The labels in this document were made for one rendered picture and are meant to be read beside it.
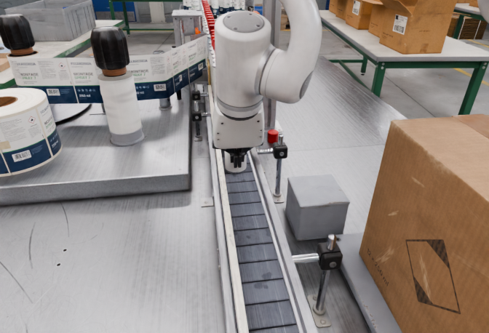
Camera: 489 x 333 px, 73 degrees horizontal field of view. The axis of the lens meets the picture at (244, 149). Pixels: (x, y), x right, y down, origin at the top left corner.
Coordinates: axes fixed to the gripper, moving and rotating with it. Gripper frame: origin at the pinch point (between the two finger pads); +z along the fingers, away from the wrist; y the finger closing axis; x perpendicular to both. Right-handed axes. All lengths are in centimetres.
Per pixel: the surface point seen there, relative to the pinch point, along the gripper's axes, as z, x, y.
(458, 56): 60, -117, -157
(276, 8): -12.6, -41.1, -15.4
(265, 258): -2.0, 23.9, -2.1
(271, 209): -8.7, 18.4, -3.4
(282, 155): -1.7, 1.7, -9.6
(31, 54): 4, -49, 57
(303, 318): -15.3, 36.5, -3.0
